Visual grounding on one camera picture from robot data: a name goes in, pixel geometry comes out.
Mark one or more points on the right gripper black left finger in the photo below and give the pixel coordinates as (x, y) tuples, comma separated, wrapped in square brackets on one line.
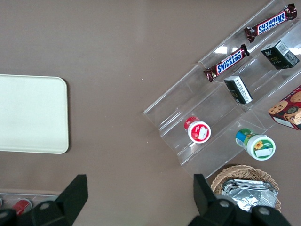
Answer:
[(63, 204)]

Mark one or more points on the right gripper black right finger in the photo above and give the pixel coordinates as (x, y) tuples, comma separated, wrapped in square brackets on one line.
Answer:
[(207, 204)]

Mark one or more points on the light wicker basket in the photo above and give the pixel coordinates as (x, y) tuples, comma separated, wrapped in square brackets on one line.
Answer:
[(235, 170)]

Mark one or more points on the cream rectangular plastic tray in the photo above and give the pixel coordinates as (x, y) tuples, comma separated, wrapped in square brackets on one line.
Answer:
[(30, 113)]

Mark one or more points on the clear acrylic bottle rack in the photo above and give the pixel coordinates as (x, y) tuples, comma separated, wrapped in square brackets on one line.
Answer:
[(40, 196)]

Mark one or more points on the silver foil wrapped pack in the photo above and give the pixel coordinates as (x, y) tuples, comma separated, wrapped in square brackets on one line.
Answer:
[(240, 183), (256, 200)]

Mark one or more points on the red drink bottle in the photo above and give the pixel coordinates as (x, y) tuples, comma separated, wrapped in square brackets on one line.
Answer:
[(21, 206)]

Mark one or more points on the red lidded snack jar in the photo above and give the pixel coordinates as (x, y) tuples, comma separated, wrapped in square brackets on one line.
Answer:
[(198, 132)]

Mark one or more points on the green sunflower snack jar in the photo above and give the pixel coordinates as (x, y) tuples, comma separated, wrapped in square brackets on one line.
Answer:
[(258, 146)]

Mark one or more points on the clear acrylic stepped display stand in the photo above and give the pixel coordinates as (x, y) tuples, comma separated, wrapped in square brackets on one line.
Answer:
[(257, 75), (174, 113)]

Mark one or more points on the small black carton box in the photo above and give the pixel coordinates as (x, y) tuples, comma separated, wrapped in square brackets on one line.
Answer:
[(238, 90)]

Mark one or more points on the red chocolate chip cookie box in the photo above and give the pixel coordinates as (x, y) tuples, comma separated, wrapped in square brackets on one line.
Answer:
[(289, 108)]

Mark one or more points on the Snickers chocolate bar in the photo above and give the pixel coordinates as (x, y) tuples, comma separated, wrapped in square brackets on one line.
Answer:
[(227, 63), (270, 23)]

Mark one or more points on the large black carton box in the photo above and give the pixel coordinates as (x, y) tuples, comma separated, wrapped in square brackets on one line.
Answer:
[(278, 55)]

